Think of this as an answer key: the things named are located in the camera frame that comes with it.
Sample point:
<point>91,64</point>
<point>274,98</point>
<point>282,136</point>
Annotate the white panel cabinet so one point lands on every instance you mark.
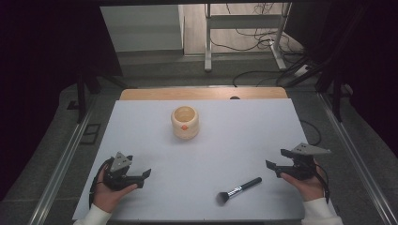
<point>144,28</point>

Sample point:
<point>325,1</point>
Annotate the person's right hand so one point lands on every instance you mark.
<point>309,189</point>

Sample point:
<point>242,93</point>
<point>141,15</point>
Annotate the dark rectangular floor frames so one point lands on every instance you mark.
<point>90,133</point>

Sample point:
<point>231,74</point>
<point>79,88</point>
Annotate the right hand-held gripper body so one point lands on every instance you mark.
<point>302,170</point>

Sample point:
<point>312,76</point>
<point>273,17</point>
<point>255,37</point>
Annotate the silver metal floor rail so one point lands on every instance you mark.
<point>356,156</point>
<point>59,168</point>

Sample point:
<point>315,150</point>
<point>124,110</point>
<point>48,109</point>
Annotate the cream ceramic cup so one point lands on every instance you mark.
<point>185,129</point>

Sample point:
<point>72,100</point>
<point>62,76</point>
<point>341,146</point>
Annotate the white table mat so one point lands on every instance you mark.
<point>219,150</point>

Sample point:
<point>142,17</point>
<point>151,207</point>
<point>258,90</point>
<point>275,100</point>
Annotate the black curtain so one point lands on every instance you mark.
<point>40,78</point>
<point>369,62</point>

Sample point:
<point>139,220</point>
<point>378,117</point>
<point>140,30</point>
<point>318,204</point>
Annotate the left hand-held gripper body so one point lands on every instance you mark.
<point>116,179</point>

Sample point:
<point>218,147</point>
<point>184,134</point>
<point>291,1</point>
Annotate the black metal stand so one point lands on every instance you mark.
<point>82,93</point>
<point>336,93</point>

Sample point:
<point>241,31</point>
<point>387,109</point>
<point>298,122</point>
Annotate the white metal desk frame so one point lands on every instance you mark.
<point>241,22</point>

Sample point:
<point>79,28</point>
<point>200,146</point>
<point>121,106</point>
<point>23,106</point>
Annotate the person's left hand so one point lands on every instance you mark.
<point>106,197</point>

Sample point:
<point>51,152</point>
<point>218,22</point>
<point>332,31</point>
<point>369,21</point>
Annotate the white power strip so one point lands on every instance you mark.
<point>301,70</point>

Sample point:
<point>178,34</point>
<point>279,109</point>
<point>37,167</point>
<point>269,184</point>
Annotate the black makeup brush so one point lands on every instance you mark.
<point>242,187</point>

